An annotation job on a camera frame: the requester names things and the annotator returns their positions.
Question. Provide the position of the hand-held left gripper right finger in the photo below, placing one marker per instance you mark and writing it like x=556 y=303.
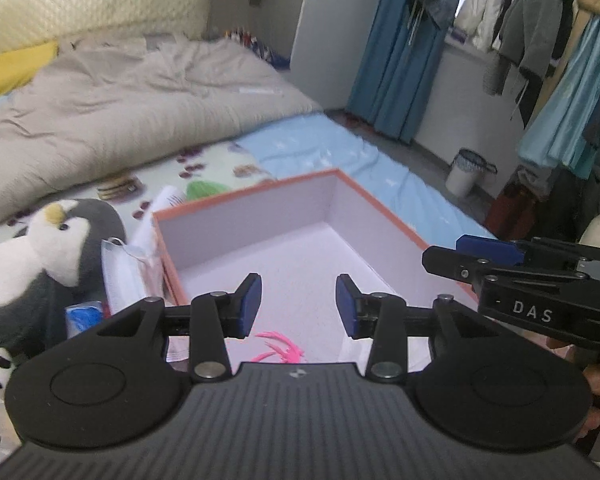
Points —
x=345 y=305

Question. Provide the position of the blue white small packet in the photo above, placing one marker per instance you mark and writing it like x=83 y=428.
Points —
x=82 y=317

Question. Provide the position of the white plastic packet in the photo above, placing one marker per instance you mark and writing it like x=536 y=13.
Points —
x=167 y=197

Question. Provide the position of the grey duvet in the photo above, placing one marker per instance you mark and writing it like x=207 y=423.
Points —
x=130 y=110

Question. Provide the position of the row of small colourful bottles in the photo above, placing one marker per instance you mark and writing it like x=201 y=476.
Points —
x=245 y=39

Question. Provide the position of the blue curtain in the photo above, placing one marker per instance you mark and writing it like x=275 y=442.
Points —
x=395 y=60

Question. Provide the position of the light blue hanging garment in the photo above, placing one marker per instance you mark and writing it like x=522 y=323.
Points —
x=570 y=110

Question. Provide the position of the red bag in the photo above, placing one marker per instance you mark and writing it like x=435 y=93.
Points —
x=510 y=210

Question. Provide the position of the yellow pillow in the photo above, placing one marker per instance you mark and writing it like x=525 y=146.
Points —
x=10 y=72

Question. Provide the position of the grey white penguin plush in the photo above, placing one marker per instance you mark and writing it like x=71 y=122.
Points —
x=10 y=265

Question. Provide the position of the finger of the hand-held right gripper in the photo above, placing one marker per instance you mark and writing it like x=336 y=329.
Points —
x=487 y=247
x=525 y=305

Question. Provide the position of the cream quilted headboard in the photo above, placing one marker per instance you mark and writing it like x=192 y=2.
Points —
x=105 y=5

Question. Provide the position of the white trash bin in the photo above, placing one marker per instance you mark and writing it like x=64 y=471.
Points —
x=464 y=175

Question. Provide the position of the white face mask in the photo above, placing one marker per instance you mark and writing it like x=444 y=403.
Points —
x=122 y=280

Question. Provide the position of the light blue sheet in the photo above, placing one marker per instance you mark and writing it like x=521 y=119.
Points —
x=320 y=145

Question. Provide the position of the orange-rimmed white box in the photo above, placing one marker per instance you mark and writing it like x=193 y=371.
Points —
x=290 y=240

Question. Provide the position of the white hanging jacket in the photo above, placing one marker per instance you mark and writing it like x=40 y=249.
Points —
x=485 y=10

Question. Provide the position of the grey striped hanging sweater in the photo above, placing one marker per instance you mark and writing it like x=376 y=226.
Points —
x=535 y=25

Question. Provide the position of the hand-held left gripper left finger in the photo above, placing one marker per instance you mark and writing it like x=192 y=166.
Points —
x=250 y=305

